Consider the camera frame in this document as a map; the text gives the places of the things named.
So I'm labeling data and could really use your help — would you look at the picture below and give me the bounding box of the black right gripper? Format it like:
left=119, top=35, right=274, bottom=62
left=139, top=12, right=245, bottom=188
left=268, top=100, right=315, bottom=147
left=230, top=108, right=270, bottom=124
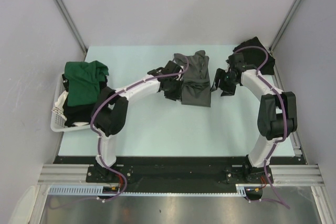
left=210, top=68, right=238, bottom=97

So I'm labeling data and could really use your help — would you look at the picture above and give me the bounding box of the grey t-shirt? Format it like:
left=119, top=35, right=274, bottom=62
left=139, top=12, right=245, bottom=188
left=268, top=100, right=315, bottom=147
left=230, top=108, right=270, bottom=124
left=174, top=50, right=211, bottom=107

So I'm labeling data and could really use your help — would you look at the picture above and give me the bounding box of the black t-shirt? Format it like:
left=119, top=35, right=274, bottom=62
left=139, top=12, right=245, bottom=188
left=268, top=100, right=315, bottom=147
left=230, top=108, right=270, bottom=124
left=233, top=37, right=275, bottom=75
left=61, top=73, right=108, bottom=127

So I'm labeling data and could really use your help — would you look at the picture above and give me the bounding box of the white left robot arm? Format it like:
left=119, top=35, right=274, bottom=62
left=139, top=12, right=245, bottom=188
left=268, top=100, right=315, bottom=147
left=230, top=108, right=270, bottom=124
left=90, top=60, right=189, bottom=182

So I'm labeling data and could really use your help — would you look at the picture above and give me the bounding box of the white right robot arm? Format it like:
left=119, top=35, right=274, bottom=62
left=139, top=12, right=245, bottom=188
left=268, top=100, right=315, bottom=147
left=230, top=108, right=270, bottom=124
left=212, top=53, right=298, bottom=183

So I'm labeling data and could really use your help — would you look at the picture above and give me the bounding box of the green t-shirt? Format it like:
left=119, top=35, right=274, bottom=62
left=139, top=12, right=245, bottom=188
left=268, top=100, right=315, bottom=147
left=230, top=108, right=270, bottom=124
left=64, top=61, right=109, bottom=107

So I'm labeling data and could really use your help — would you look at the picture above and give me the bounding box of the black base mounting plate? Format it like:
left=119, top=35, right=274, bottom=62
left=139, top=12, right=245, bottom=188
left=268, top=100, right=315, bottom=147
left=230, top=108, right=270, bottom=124
left=54, top=155, right=307, bottom=193

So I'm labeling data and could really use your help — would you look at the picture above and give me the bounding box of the black t-shirt in basket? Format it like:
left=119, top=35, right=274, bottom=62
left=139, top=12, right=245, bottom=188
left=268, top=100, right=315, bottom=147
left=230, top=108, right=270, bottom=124
left=61, top=73, right=108, bottom=127

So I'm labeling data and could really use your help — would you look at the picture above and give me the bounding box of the white printed t-shirt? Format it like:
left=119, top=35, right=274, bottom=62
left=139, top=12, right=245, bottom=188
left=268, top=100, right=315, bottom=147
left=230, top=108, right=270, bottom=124
left=52, top=90, right=89, bottom=127

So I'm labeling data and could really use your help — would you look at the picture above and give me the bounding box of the white plastic laundry basket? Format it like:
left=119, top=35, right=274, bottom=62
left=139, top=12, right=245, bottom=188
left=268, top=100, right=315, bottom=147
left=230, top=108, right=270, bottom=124
left=50, top=73, right=90, bottom=132

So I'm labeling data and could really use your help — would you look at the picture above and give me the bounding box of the white slotted cable duct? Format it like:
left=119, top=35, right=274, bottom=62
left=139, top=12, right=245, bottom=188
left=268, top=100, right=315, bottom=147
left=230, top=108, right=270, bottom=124
left=48, top=185, right=262, bottom=198

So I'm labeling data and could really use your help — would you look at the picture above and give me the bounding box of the aluminium frame rail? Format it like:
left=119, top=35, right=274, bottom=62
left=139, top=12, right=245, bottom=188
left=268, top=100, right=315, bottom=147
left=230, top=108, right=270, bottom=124
left=38, top=164, right=324, bottom=186

